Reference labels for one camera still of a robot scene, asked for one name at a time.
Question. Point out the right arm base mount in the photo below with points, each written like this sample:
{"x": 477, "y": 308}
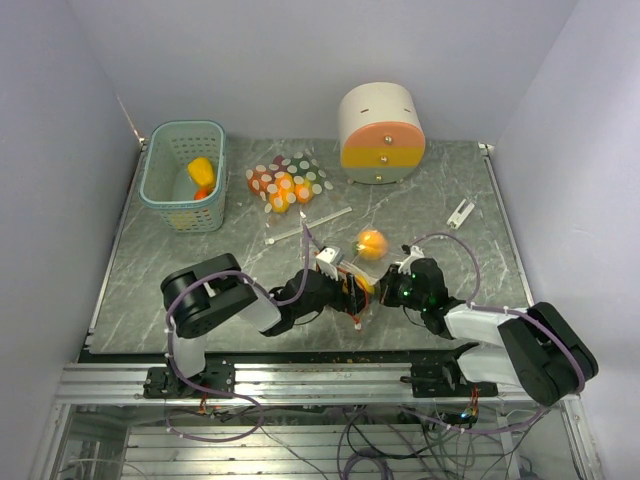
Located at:
{"x": 439, "y": 375}

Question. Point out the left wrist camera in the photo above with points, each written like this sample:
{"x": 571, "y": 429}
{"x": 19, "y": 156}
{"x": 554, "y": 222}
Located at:
{"x": 328, "y": 260}

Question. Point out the teal plastic basket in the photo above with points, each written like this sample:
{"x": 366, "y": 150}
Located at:
{"x": 169, "y": 190}

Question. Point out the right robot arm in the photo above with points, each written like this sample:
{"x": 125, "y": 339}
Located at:
{"x": 532, "y": 348}

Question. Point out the yellow fake lemon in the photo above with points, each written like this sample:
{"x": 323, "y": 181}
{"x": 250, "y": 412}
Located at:
{"x": 365, "y": 285}

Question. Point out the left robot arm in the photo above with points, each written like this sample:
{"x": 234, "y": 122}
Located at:
{"x": 200, "y": 298}

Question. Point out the clear red-zip bag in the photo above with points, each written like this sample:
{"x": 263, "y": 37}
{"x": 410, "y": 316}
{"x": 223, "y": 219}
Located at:
{"x": 361, "y": 293}

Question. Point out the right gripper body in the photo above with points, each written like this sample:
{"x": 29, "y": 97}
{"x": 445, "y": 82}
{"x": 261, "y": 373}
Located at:
{"x": 398, "y": 290}

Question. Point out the yellow fake bell pepper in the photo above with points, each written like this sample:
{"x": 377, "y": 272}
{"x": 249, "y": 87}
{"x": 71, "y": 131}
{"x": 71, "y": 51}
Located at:
{"x": 202, "y": 172}

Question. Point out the small white plastic clip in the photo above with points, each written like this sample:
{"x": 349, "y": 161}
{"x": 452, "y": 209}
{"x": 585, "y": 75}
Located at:
{"x": 460, "y": 214}

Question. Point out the peach coloured fake fruit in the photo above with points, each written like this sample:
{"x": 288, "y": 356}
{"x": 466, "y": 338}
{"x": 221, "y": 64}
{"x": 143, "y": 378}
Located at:
{"x": 371, "y": 245}

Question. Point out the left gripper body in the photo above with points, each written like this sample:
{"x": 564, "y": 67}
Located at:
{"x": 334, "y": 296}

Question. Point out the polka dot zip bag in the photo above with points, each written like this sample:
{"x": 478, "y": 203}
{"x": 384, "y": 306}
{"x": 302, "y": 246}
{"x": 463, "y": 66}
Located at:
{"x": 294, "y": 192}

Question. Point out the round mini drawer cabinet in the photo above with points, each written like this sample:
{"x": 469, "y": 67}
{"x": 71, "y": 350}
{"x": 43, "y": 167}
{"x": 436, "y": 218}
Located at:
{"x": 381, "y": 138}

